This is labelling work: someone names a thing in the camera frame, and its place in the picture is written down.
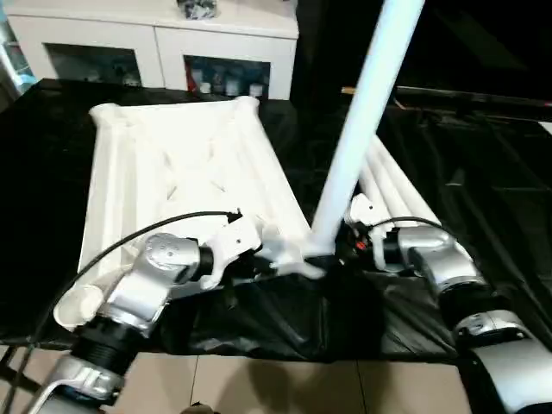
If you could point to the white cup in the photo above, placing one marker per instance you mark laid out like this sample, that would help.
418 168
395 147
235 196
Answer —
255 89

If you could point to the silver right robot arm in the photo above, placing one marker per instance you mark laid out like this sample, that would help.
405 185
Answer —
444 259

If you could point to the white plastic table top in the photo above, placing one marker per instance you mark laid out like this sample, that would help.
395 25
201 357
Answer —
172 151

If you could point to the brown round object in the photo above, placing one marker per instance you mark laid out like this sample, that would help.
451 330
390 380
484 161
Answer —
198 409

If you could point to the black plastic mat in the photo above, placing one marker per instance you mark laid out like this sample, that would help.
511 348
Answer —
280 315

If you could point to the black bundle on cabinet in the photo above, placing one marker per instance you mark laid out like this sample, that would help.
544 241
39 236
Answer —
196 8

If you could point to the black folding table frame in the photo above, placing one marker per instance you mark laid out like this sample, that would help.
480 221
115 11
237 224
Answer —
8 371

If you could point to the white cabinet with glass doors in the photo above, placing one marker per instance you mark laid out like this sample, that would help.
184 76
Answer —
151 39

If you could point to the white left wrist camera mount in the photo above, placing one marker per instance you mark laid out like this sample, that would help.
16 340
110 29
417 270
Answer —
233 241

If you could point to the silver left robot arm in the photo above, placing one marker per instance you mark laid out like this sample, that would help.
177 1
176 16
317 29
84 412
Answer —
142 280

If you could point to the white plastic table leg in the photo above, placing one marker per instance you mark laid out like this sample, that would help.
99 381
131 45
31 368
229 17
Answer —
384 185
366 185
405 185
366 108

